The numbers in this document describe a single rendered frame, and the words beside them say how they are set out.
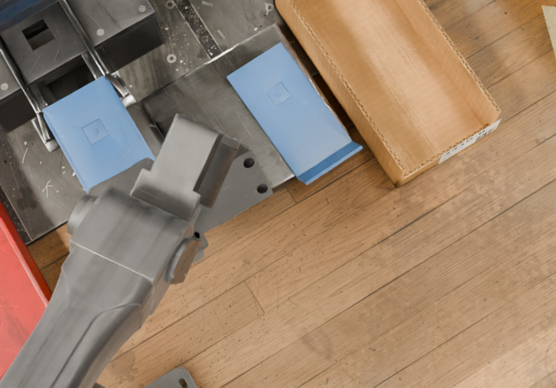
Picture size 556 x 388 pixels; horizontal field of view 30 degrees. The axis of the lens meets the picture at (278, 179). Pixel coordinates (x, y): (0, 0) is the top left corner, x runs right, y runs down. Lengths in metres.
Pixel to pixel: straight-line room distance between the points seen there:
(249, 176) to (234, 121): 0.24
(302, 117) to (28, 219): 0.31
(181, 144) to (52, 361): 0.20
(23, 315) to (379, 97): 0.44
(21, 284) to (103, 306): 0.42
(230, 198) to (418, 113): 0.32
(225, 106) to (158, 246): 0.41
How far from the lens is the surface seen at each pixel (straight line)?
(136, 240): 0.73
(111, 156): 1.04
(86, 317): 0.71
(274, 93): 1.11
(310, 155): 1.09
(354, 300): 1.08
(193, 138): 0.79
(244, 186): 0.87
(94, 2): 1.11
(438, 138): 1.12
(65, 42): 1.09
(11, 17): 0.97
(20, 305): 1.12
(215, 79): 1.13
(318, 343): 1.08
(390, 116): 1.13
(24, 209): 1.14
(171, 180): 0.79
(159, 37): 1.15
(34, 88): 1.08
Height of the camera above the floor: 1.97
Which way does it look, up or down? 75 degrees down
